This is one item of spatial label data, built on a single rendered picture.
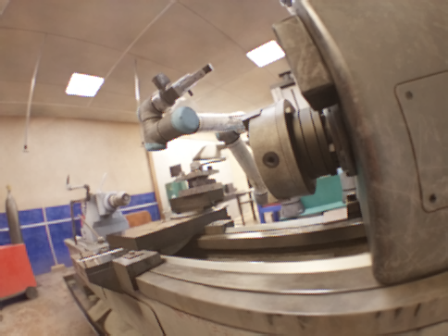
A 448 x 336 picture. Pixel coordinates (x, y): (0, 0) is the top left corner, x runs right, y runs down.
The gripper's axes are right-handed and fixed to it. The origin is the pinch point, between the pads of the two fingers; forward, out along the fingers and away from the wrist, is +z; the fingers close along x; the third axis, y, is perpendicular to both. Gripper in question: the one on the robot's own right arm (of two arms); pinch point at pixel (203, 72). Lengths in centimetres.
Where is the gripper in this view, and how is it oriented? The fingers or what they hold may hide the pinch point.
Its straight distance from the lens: 66.0
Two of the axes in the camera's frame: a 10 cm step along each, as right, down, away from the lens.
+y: 5.4, 7.0, 4.6
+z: 7.9, -2.4, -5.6
